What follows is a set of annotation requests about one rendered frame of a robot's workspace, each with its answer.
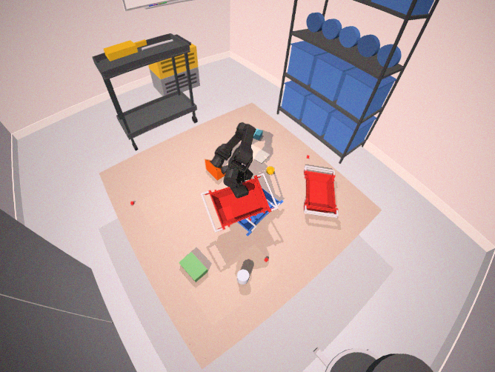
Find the blue plastic tray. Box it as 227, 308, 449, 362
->
238, 188, 284, 236

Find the white cylinder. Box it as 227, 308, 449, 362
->
237, 270, 249, 285

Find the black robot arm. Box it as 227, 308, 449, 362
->
210, 122, 256, 187

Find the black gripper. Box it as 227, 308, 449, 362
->
221, 165, 249, 199

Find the light green block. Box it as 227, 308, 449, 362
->
179, 252, 208, 282

